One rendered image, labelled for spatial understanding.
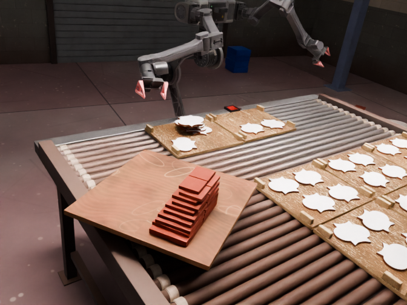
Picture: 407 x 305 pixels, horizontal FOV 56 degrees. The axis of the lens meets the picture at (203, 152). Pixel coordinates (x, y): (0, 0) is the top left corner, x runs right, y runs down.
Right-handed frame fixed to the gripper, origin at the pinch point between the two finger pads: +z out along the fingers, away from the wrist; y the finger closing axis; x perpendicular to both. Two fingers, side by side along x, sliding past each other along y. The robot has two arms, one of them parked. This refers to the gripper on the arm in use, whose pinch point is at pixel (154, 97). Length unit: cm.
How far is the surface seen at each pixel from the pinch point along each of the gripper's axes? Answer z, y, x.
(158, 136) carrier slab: -2.8, 11.2, 30.3
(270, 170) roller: 34, 54, 11
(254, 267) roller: 85, 13, -7
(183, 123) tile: -5.2, 23.1, 22.2
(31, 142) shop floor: -138, -41, 200
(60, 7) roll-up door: -424, 8, 230
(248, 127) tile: -5, 64, 24
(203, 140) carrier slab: 4.7, 32.2, 24.5
